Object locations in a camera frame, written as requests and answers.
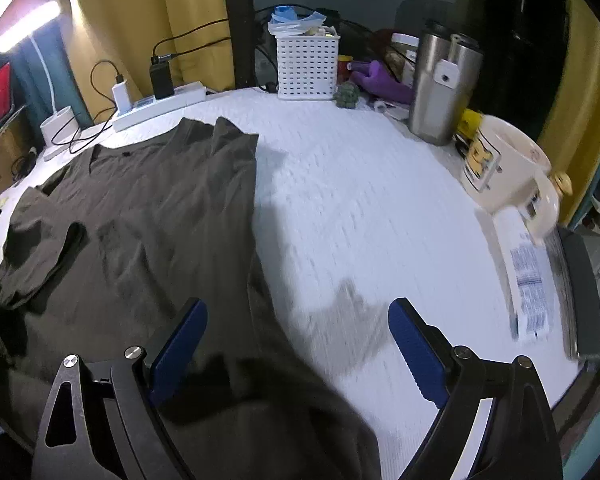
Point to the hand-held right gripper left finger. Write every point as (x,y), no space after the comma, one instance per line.
(177,350)

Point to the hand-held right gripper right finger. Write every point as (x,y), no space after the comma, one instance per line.
(417,355)

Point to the olive green t-shirt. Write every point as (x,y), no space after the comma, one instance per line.
(155,220)

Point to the white textured table cloth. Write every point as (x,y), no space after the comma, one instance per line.
(355,200)

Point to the dark grey flat object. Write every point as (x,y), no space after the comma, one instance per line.
(582,300)

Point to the cream mug with yellow print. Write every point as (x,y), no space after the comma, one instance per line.
(500,160)

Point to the white power strip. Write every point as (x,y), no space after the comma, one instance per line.
(165,102)

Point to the stainless steel tumbler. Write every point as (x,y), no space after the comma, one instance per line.
(432,105)

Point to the white desk lamp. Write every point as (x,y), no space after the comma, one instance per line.
(60,125)

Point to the cardboard box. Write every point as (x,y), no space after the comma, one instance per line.
(0,165)

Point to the white charger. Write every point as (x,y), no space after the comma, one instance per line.
(121,96)

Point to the small green figure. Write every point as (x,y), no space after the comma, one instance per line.
(347,95)

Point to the black charger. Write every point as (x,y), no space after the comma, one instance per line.
(161,80)

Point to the purple cloth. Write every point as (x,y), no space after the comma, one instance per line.
(380,80)

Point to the narrow yellow curtain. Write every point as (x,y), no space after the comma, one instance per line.
(575,110)

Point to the small red yellow bottle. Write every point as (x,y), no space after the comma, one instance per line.
(345,67)

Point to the teal curtain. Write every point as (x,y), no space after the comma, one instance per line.
(55,75)

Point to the white perforated basket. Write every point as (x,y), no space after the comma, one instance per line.
(307,67)

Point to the wide yellow curtain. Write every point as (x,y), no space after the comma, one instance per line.
(130,10)

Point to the white and blue plastic bag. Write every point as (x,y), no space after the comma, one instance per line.
(295,22)

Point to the black window frame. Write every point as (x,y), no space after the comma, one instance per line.
(242,25)

